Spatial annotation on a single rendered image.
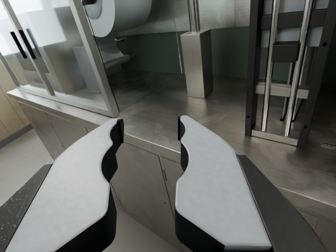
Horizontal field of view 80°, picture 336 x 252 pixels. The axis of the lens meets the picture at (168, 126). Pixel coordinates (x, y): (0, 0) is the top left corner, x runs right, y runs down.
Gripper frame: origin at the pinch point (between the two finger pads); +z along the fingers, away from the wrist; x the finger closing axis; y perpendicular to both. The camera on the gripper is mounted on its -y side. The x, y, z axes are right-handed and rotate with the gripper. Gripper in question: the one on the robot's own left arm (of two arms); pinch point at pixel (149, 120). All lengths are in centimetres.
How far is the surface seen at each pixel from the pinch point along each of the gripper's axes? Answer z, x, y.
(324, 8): 34.4, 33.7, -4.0
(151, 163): 51, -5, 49
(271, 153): 31, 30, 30
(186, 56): 76, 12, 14
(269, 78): 38.2, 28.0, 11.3
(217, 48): 96, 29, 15
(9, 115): 241, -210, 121
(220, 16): 94, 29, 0
